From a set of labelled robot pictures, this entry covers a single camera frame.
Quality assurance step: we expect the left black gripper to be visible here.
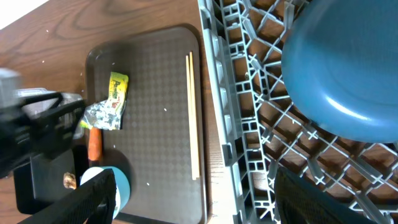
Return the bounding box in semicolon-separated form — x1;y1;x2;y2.
1;92;86;177

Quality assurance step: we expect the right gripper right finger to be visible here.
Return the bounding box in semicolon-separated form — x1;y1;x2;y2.
274;167;373;224

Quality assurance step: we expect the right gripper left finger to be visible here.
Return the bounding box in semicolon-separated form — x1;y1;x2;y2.
21;169;116;224

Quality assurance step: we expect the light blue rice bowl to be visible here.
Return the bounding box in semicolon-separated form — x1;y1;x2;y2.
80;166;131;219

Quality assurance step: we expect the brown food scrap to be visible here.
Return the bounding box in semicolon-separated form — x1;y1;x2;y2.
63;172;77;190

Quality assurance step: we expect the yellow green snack wrapper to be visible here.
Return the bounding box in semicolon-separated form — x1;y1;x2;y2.
80;72;129;131

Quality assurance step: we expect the orange carrot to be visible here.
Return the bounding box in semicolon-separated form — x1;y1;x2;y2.
88;128;103;161

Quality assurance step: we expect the dark blue plate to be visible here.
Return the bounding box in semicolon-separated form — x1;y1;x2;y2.
282;0;397;143

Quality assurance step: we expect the black waste bin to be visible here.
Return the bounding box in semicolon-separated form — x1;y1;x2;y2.
14;145;89;215

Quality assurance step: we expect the grey dishwasher rack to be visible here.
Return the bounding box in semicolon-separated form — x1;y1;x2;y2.
198;0;397;223

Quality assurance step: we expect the dark brown serving tray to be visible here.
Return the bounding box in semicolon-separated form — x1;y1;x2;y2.
86;27;207;223

